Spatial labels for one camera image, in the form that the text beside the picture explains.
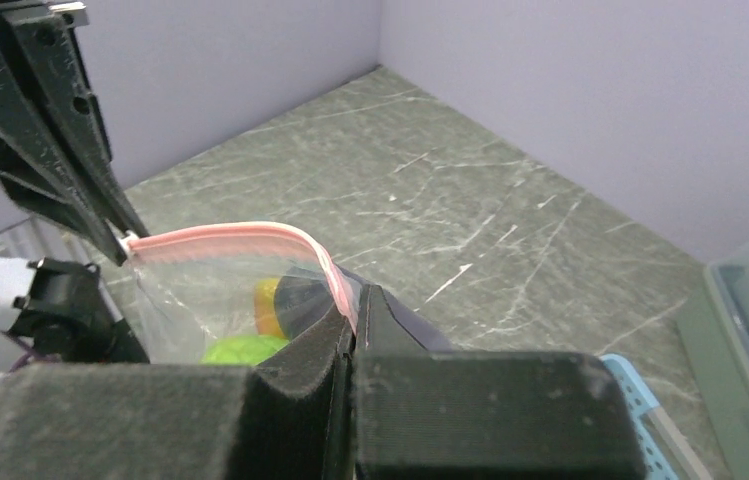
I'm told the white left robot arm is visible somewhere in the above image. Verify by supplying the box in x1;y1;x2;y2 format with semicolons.
0;1;148;369

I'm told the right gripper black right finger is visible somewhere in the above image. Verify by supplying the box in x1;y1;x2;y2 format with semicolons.
352;284;647;480

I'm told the clear zip top bag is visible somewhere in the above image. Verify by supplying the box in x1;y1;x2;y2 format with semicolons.
121;221;357;364

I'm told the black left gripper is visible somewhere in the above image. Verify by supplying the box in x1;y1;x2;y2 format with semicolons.
0;1;149;264

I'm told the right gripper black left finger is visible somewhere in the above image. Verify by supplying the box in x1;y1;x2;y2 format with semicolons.
0;312;354;479

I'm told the yellow banana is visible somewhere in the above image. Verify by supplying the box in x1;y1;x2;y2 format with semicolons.
253;277;287;339

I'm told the green custard apple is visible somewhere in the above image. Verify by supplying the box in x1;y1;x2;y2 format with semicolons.
200;334;289;366

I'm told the light blue plastic basket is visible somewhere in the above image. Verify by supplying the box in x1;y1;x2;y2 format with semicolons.
601;353;713;479

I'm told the purple eggplant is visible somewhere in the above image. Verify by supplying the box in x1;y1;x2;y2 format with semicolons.
275;267;455;352

